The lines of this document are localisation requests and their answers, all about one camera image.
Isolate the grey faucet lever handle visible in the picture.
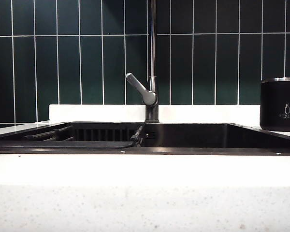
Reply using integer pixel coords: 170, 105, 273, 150
125, 72, 159, 106

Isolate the black steel-rimmed mug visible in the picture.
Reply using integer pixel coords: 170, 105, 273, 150
260, 76, 290, 132

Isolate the black kitchen sink basin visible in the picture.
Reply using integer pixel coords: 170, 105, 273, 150
0, 121, 290, 156

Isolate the black sink drying rack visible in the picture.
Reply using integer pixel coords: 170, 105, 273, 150
0, 125, 144, 149

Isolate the white countertop backsplash ledge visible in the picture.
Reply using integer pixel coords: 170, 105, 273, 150
48, 104, 261, 123

